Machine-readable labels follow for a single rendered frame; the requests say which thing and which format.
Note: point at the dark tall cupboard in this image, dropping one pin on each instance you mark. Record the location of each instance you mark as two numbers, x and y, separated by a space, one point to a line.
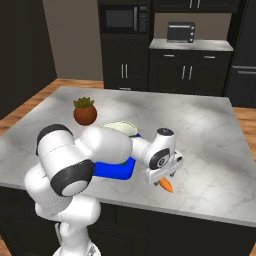
125 63

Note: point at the dark fridge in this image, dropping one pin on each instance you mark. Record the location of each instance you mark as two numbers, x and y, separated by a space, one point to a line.
242 60

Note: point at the dark island cupboards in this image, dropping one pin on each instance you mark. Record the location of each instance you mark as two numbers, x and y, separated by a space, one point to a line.
173 235

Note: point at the brown potted green plant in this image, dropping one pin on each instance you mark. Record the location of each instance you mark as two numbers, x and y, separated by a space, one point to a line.
85 113

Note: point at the black microwave oven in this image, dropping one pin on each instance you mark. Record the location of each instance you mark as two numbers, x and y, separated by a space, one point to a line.
123 18

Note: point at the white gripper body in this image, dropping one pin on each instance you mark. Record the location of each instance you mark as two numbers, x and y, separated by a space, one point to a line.
160 173

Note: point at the pale green bowl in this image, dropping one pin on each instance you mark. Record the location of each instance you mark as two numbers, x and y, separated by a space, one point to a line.
123 127

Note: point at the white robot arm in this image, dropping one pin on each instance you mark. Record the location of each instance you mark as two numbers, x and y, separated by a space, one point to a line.
83 150

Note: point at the orange carrot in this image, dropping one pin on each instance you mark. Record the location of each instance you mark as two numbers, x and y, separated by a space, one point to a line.
167 186

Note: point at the dark base cupboards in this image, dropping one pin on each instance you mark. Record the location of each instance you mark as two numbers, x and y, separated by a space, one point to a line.
190 73

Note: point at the grey toaster oven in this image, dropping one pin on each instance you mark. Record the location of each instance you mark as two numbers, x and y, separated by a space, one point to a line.
181 32

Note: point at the dark tall side cupboards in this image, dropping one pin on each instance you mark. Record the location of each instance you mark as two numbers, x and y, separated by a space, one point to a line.
23 53

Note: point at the dark wall cupboards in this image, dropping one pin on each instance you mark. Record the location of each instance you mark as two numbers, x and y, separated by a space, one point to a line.
195 5

